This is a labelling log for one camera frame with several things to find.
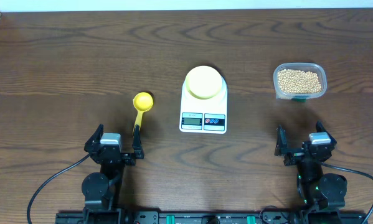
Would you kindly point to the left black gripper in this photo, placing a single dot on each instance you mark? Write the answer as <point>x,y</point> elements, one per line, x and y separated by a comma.
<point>127,160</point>

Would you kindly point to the pale yellow bowl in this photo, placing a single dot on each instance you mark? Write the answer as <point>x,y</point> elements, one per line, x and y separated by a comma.
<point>203,82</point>

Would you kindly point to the soybeans pile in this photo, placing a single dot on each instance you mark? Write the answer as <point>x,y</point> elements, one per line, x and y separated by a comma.
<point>298,81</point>

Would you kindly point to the yellow measuring scoop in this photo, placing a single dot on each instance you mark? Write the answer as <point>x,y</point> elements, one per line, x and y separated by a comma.
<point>142,102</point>

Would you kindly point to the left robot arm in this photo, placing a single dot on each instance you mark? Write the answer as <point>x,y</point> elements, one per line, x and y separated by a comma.
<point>101,189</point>

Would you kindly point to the clear plastic container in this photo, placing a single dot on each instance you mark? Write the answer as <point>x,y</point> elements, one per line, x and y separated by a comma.
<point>306,67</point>

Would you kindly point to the white digital kitchen scale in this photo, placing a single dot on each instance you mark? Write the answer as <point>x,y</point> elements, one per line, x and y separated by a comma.
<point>204,116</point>

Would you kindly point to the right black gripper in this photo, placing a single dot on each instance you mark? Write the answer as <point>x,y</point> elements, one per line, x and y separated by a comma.
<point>282,149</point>

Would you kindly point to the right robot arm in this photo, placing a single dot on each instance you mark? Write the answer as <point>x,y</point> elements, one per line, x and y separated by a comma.
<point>323,193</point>

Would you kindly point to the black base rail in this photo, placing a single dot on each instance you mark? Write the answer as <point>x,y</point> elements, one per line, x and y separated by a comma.
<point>152,217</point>

